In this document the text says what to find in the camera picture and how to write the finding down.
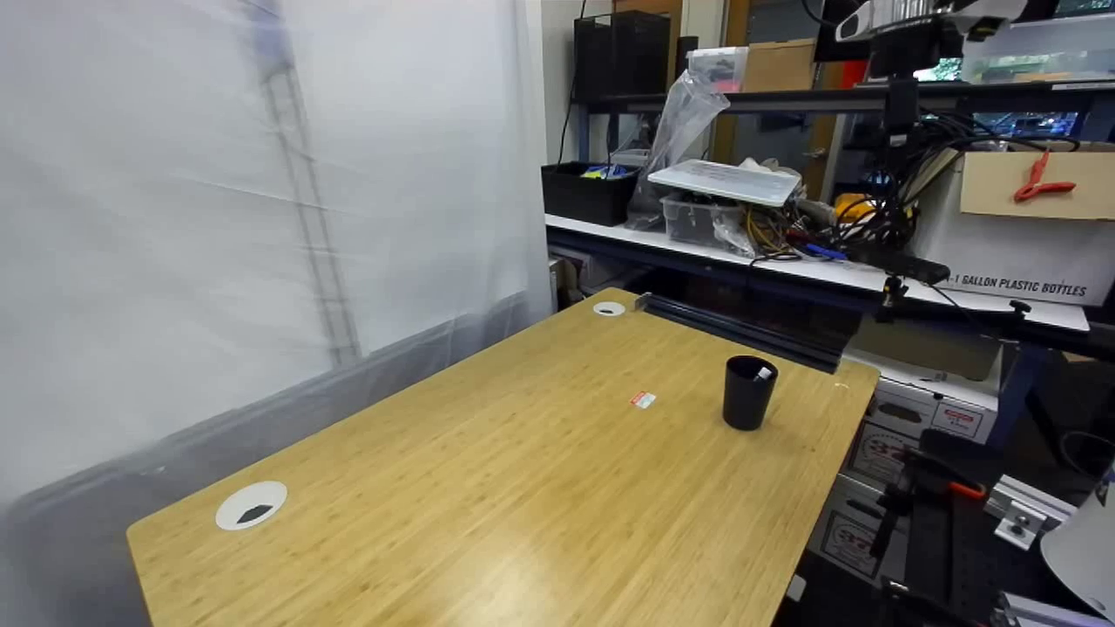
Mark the clear plastic storage bin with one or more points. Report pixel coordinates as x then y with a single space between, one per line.
704 223

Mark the red pliers on box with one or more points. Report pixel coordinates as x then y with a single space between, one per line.
1041 187

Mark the white cable grommet near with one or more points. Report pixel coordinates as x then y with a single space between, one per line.
251 505

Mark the black plastic crate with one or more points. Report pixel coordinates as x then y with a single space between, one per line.
587 193

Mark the white cardboard box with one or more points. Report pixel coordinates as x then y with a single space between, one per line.
1013 254

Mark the black plastic cup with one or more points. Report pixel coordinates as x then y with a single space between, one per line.
749 395

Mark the black computer tower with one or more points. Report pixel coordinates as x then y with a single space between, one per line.
618 58

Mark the white cable grommet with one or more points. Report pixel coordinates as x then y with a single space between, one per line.
609 309
251 505

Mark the white cable grommet far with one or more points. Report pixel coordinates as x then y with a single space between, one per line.
609 309

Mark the white shelf board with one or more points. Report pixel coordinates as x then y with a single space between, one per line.
836 276

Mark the red handled screwdriver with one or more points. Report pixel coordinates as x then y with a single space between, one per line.
939 480

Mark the small white paper tag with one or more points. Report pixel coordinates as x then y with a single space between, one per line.
643 402

